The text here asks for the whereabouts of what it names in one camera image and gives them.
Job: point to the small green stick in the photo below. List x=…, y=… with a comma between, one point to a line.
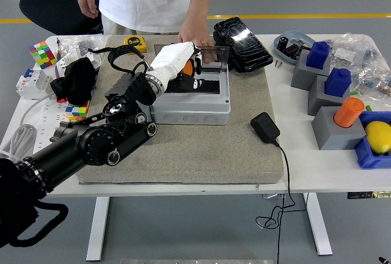
x=354, y=93
x=369, y=108

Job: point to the clear bag of parts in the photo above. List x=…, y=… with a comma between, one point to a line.
x=375, y=80
x=351, y=50

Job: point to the grey electrical box clear lid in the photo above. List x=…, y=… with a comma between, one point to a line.
x=195, y=105

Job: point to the blue plastic bin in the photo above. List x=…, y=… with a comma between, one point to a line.
x=366, y=157

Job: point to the yellow fruit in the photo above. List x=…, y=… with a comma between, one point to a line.
x=378, y=137

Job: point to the white table with legs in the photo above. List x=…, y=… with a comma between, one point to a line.
x=183, y=190

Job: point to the blue-grey dish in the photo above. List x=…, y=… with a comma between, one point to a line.
x=301, y=36

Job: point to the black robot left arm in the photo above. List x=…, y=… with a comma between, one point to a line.
x=61, y=151

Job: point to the white circuit breaker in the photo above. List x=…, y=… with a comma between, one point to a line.
x=30, y=85

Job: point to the large colourful puzzle cube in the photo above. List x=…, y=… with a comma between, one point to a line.
x=43, y=53

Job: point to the clear plastic bag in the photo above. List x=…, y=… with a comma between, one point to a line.
x=76, y=45

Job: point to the person's left hand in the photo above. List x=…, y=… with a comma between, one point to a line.
x=195, y=33

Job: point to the blue block battery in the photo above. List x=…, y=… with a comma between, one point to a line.
x=318, y=54
x=337, y=82

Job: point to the orange cylinder battery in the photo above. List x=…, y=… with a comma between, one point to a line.
x=187, y=68
x=349, y=112

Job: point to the yellow square tape measure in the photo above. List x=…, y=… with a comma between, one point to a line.
x=135, y=43

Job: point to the glossy black case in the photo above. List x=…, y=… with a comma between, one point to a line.
x=244, y=44

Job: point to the person's right hand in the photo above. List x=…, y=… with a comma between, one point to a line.
x=87, y=1

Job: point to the white wall socket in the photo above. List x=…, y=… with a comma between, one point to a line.
x=65, y=62

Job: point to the white table with control panel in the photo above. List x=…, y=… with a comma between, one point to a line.
x=323, y=169

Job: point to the black table control panel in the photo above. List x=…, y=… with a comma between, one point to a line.
x=363, y=195

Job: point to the dark brown components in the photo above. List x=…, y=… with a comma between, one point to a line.
x=291, y=50

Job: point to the black capacitor with silver cap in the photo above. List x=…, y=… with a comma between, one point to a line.
x=282, y=43

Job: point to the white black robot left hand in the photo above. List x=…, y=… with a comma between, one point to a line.
x=172, y=56

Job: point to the grey block holder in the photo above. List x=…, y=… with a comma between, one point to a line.
x=317, y=99
x=301, y=76
x=330, y=135

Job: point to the small colourful puzzle cube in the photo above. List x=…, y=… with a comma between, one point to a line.
x=78, y=112

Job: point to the black cloth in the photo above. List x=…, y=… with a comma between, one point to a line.
x=73, y=80

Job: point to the black power adapter plug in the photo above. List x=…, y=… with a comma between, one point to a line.
x=265, y=128

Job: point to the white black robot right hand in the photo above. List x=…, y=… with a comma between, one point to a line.
x=385, y=260

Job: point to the black office chair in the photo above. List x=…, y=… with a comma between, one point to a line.
x=49, y=4

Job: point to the grey-brown mat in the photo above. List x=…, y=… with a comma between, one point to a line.
x=198, y=154

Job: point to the person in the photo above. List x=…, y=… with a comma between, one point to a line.
x=146, y=1

